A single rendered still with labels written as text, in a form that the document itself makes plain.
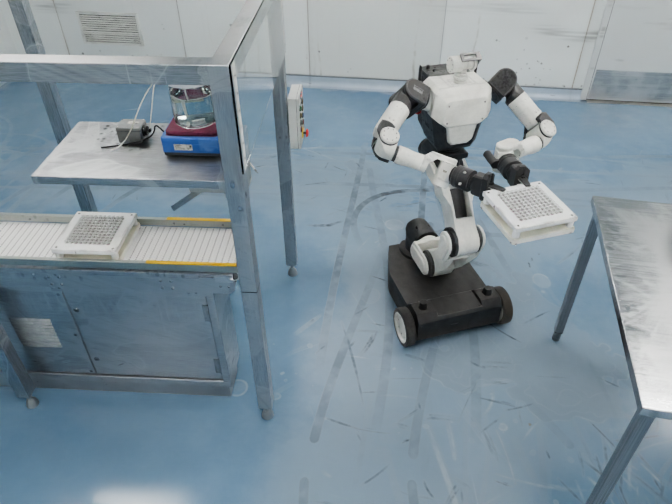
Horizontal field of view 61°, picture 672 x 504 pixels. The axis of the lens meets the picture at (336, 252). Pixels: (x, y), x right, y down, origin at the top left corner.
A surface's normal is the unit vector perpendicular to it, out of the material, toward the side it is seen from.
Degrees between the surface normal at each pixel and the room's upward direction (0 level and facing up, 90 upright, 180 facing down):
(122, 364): 90
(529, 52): 90
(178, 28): 90
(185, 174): 0
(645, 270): 0
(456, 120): 90
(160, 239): 0
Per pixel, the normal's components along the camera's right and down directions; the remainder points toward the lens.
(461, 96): 0.20, -0.11
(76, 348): -0.06, 0.64
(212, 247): 0.00, -0.77
